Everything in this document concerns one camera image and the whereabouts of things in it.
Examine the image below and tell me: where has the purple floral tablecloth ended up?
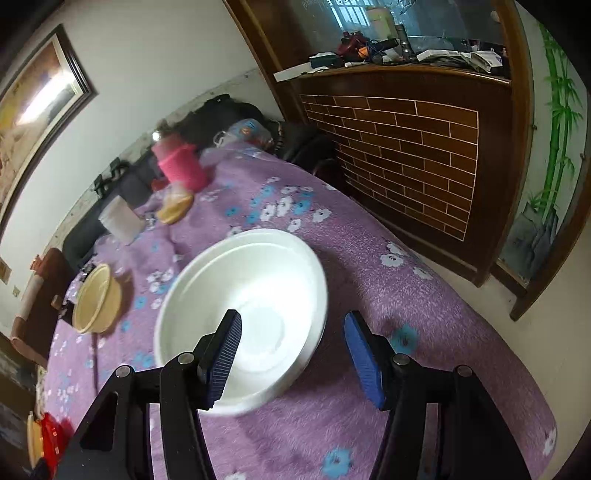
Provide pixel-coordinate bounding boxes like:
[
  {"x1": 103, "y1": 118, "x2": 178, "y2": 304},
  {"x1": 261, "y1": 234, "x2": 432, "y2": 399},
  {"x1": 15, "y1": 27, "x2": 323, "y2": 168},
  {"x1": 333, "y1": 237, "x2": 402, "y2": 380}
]
[{"x1": 34, "y1": 138, "x2": 559, "y2": 480}]

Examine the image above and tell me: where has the white bowl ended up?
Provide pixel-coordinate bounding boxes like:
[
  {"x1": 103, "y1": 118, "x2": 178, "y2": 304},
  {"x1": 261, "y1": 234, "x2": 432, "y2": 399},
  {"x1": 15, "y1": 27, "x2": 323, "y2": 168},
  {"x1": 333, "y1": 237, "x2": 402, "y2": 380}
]
[{"x1": 153, "y1": 228, "x2": 329, "y2": 416}]

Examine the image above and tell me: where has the pile of white cartons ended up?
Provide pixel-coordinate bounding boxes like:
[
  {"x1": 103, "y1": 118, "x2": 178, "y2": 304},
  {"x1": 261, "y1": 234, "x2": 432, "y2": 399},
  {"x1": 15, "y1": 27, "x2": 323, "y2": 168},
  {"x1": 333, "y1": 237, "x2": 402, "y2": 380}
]
[{"x1": 416, "y1": 44, "x2": 509, "y2": 75}]

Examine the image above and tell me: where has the framed painting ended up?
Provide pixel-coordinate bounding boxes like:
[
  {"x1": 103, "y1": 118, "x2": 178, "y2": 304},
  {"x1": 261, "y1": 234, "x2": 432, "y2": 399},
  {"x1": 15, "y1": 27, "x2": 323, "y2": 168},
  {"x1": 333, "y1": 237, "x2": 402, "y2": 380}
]
[{"x1": 0, "y1": 23, "x2": 99, "y2": 232}]

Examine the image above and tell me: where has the green bamboo wall painting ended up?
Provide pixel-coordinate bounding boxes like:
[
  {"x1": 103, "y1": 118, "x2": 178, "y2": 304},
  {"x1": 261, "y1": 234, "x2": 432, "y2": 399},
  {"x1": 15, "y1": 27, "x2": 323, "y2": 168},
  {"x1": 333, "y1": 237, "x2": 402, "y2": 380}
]
[{"x1": 498, "y1": 21, "x2": 584, "y2": 289}]

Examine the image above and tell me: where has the white plastic jar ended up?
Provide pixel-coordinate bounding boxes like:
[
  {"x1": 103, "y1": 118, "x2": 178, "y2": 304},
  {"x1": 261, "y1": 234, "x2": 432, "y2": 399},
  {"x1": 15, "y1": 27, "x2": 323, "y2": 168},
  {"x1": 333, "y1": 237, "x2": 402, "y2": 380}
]
[{"x1": 98, "y1": 195, "x2": 145, "y2": 247}]

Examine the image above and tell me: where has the yellow plate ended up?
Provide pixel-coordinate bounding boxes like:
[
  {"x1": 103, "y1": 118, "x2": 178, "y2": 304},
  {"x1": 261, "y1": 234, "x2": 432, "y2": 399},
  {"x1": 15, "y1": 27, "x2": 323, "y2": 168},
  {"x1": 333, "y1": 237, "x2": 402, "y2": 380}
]
[{"x1": 156, "y1": 189, "x2": 195, "y2": 226}]

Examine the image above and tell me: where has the pink knit-sleeved thermos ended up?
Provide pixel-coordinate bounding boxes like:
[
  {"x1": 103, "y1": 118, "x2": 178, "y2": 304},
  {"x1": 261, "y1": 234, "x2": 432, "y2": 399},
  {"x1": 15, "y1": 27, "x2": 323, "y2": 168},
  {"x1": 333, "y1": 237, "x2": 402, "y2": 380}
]
[{"x1": 151, "y1": 130, "x2": 209, "y2": 193}]

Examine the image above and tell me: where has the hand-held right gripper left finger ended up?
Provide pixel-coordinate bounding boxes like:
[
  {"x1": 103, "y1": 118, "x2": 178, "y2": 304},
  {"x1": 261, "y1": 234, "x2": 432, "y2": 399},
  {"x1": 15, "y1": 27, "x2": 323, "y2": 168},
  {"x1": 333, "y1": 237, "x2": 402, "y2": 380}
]
[{"x1": 55, "y1": 309, "x2": 243, "y2": 480}]

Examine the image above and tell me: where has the small cream plastic bowl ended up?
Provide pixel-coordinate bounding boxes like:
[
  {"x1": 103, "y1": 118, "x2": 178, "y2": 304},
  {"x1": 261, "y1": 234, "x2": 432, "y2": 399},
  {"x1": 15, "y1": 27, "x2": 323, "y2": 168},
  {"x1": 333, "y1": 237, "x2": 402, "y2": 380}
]
[{"x1": 72, "y1": 263, "x2": 124, "y2": 335}]

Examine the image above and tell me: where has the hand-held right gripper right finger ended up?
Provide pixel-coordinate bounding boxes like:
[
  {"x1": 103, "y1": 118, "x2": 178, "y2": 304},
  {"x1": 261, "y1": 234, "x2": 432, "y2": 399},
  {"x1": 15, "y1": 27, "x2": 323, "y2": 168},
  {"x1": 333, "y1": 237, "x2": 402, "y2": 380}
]
[{"x1": 344, "y1": 311, "x2": 532, "y2": 480}]

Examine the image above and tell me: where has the red item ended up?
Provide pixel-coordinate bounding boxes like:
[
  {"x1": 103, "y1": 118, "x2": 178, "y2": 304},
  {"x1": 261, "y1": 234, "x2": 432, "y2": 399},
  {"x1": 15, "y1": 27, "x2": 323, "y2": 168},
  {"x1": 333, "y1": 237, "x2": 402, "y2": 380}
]
[{"x1": 336, "y1": 33, "x2": 370, "y2": 57}]

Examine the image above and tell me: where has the red plate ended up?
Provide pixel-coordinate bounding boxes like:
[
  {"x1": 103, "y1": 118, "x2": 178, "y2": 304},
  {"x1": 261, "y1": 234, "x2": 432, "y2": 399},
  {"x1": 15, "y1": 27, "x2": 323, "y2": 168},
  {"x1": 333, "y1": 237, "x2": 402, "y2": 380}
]
[{"x1": 39, "y1": 412, "x2": 75, "y2": 477}]

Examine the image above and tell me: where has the brown chair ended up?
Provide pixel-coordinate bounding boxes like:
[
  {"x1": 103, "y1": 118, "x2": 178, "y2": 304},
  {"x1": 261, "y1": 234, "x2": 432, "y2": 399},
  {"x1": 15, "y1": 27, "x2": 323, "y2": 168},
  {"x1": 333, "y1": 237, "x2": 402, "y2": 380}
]
[{"x1": 9, "y1": 247, "x2": 77, "y2": 370}]

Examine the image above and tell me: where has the black sofa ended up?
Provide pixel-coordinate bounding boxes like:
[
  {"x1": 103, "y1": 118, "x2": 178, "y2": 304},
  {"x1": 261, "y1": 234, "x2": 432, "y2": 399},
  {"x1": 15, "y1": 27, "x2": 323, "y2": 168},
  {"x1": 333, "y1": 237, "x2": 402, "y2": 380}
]
[{"x1": 62, "y1": 95, "x2": 340, "y2": 265}]

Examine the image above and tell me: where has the wooden partition cabinet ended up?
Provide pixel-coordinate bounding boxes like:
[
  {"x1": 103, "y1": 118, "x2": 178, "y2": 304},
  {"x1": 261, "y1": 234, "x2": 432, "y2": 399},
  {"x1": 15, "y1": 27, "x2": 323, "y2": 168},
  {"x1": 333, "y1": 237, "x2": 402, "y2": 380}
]
[{"x1": 222, "y1": 0, "x2": 591, "y2": 322}]

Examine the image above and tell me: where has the white flat box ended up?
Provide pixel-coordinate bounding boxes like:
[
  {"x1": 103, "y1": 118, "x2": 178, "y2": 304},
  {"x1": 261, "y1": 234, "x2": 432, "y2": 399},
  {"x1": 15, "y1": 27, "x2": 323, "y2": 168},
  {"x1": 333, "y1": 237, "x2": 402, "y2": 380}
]
[{"x1": 272, "y1": 62, "x2": 325, "y2": 83}]

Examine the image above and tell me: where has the printed plastic bag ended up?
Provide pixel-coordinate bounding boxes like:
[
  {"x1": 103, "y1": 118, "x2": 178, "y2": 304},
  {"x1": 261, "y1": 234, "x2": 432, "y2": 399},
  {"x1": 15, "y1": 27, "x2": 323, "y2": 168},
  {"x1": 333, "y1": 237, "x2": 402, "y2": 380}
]
[{"x1": 213, "y1": 118, "x2": 273, "y2": 151}]

